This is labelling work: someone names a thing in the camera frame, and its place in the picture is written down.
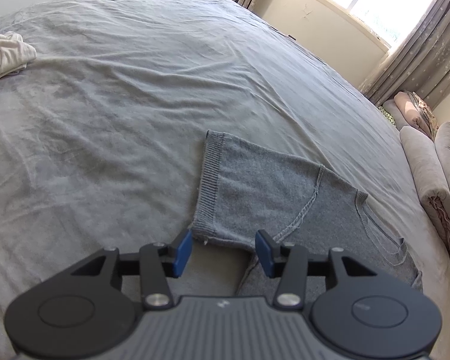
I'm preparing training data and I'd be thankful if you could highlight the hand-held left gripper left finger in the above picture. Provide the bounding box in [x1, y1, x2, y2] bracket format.
[71, 229, 193, 311]

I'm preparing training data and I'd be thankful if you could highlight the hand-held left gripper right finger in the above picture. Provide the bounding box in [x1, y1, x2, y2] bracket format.
[256, 230, 376, 308]

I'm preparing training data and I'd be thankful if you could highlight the grey knit sweater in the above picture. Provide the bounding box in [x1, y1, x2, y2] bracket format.
[192, 130, 424, 298]

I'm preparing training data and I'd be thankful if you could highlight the bed with grey sheet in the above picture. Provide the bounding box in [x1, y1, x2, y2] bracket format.
[0, 0, 450, 360]

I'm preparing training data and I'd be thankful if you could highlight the grey quilt with pink lining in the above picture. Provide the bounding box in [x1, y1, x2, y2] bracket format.
[399, 125, 450, 257]

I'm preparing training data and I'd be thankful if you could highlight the folded pink blanket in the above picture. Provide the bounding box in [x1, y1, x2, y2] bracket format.
[382, 91, 436, 141]

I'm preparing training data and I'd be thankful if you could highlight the patterned folded cloth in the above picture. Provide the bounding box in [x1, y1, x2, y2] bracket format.
[412, 92, 440, 139]

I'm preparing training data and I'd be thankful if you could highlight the white crumpled cloth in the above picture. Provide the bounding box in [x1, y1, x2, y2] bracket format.
[0, 32, 37, 87]

